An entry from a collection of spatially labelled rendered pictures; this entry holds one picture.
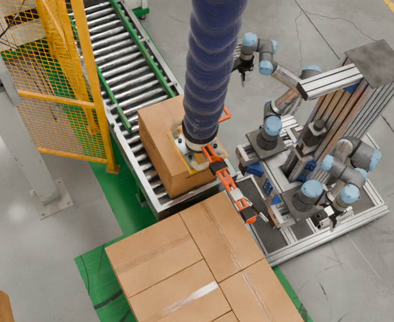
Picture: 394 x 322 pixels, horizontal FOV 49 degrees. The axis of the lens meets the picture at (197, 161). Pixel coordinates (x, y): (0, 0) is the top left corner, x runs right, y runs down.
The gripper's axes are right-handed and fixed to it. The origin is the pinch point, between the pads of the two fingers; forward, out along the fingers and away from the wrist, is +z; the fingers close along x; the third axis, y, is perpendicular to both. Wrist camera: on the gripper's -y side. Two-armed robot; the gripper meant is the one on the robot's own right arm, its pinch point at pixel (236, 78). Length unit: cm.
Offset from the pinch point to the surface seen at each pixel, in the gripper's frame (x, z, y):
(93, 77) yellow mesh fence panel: 45, 16, -79
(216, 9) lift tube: -23, -86, -36
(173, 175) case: -21, 57, -50
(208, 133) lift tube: -24.6, 8.8, -29.9
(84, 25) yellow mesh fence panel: 45, -28, -78
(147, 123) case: 25, 57, -51
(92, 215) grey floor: 12, 152, -110
